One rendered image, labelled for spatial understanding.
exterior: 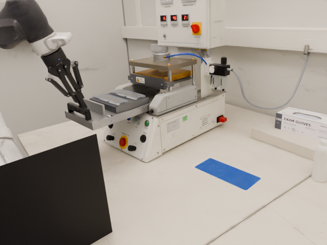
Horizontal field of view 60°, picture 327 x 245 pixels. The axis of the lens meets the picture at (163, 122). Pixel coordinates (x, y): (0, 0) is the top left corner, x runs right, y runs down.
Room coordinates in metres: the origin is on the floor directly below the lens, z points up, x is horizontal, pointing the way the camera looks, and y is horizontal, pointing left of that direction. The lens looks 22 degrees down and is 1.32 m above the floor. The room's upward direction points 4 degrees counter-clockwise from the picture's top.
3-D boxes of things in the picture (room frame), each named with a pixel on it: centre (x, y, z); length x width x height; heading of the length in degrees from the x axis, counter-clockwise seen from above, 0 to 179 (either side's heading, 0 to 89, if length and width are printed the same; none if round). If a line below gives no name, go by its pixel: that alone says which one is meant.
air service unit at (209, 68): (1.24, -0.26, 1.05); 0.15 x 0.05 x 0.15; 42
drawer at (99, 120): (1.12, 0.22, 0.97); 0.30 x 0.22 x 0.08; 132
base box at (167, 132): (1.30, -0.02, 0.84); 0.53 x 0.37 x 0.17; 132
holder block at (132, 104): (1.15, 0.18, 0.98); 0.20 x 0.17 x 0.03; 42
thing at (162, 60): (1.33, -0.05, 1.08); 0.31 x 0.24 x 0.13; 42
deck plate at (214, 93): (1.34, -0.04, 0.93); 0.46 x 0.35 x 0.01; 132
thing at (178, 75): (1.31, -0.02, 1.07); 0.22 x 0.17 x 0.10; 42
